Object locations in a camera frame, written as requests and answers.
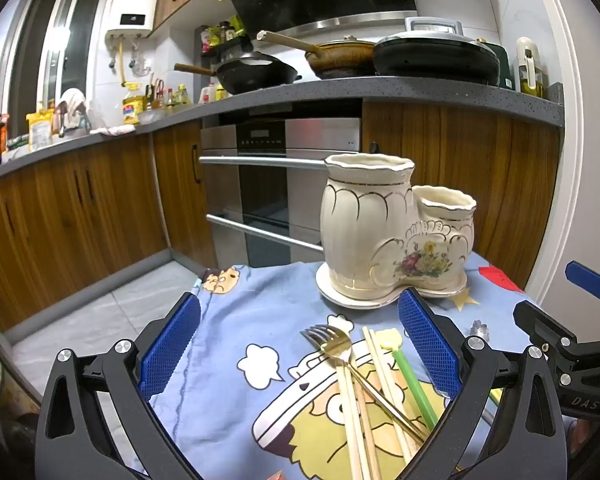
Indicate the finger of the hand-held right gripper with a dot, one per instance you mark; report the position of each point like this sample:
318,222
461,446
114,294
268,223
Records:
540,327
587,280

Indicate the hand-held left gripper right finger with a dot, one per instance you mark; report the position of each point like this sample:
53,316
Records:
430,345

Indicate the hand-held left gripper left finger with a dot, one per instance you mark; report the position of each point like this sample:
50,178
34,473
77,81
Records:
170,350

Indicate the yellow green plastic spoon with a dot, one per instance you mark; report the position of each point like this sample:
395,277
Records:
412,385

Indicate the gold metal fork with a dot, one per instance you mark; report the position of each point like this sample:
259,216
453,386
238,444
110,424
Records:
330,342

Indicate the cream ceramic utensil holder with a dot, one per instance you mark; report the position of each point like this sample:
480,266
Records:
365,220

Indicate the cartoon printed tablecloth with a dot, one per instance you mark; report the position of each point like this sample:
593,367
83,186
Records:
240,320

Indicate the wooden base cabinet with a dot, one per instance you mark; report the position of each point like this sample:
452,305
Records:
80,210
460,170

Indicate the steel built-in oven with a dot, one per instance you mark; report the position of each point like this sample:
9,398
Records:
300,180

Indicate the glass oil dispenser bottle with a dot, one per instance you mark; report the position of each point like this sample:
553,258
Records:
530,67

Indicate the white rag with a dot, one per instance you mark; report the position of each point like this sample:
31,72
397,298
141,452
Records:
112,130

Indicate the dark green appliance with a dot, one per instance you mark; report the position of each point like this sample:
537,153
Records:
504,67

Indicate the yellow cooking oil bottle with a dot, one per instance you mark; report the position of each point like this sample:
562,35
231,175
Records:
133,105

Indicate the yellow food packet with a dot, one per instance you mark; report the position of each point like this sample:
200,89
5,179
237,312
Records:
40,130

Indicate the white cloth on faucet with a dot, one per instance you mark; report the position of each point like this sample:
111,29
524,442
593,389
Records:
75,105

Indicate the black lidded griddle pan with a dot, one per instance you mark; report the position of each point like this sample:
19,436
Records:
435,57

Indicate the grey stone countertop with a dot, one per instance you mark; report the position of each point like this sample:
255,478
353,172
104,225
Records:
330,91

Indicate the black wok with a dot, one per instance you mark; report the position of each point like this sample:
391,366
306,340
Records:
257,75

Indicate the yellow gas pipe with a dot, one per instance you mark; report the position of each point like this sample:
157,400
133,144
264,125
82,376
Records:
123,62

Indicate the brown frying pan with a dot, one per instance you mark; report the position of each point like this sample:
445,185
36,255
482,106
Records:
340,57

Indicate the black spice rack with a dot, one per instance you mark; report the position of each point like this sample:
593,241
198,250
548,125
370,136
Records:
225,42

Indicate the glass sliding door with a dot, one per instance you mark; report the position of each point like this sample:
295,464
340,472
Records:
55,50

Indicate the white water heater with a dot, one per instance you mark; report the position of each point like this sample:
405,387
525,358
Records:
132,0

